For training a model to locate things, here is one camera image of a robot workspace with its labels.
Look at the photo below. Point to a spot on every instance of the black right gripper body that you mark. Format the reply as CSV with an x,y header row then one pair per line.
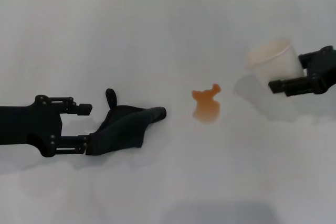
x,y
325,74

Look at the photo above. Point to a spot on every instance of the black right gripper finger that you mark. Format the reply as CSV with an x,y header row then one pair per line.
x,y
288,85
305,57

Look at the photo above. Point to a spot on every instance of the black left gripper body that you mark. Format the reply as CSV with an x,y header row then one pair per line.
x,y
29,127

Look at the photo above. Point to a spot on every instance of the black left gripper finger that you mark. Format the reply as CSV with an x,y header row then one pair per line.
x,y
71,144
84,108

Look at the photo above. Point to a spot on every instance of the white paper cup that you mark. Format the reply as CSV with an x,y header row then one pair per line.
x,y
275,61

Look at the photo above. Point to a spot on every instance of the dark rag with loop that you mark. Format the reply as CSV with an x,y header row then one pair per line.
x,y
120,129

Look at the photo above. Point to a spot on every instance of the orange liquid stain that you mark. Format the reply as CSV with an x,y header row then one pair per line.
x,y
207,107

